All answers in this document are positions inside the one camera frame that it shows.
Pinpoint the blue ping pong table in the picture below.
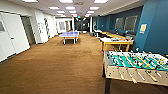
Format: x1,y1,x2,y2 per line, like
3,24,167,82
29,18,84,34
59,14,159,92
58,31,81,45

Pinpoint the long wooden table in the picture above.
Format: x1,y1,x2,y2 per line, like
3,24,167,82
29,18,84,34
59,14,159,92
98,30,126,40

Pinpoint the yellow air hockey table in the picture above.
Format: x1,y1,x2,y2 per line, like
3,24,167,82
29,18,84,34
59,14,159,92
99,35,135,53

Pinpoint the interior glass window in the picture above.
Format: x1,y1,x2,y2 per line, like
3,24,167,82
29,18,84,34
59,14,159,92
114,17,125,32
124,15,139,33

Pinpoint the green foosball table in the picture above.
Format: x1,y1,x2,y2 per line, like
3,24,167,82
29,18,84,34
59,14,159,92
102,49,168,94

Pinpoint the white double door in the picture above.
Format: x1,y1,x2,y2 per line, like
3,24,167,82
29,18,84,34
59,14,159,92
0,11,32,63

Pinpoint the small yellow wall sign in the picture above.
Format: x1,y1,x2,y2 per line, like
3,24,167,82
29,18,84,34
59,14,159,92
139,23,148,34

